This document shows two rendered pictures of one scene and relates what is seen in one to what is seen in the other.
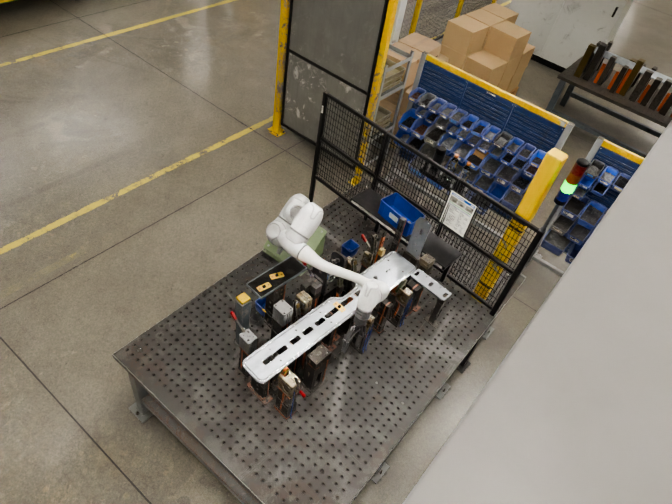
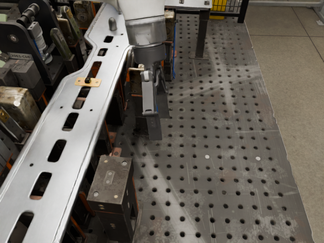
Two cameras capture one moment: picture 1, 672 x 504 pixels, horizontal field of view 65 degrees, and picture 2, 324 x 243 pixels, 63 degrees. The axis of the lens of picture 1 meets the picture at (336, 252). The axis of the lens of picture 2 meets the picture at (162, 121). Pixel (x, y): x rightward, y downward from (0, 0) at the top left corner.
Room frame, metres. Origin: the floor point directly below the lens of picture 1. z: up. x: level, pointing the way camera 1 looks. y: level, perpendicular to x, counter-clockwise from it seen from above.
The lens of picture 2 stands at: (1.34, 0.01, 1.58)
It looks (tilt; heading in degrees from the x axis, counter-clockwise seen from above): 49 degrees down; 332
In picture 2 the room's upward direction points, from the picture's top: straight up
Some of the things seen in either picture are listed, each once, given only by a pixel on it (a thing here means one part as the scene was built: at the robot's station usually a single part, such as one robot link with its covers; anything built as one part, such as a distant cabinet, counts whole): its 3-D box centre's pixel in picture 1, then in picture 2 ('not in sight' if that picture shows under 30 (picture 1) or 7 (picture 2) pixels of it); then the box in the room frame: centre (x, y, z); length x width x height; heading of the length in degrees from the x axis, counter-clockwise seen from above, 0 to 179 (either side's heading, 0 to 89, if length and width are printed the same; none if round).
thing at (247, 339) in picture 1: (247, 353); not in sight; (1.65, 0.39, 0.88); 0.11 x 0.10 x 0.36; 55
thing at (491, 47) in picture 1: (484, 61); not in sight; (7.08, -1.43, 0.52); 1.20 x 0.80 x 1.05; 146
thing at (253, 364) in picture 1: (337, 309); (88, 87); (2.02, -0.09, 1.00); 1.38 x 0.22 x 0.02; 145
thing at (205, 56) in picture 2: (437, 308); (202, 32); (2.32, -0.76, 0.84); 0.11 x 0.06 x 0.29; 55
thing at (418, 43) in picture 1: (423, 90); not in sight; (5.93, -0.63, 0.52); 1.21 x 0.81 x 1.05; 153
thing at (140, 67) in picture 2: (362, 331); (144, 101); (1.99, -0.27, 0.87); 0.12 x 0.09 x 0.35; 55
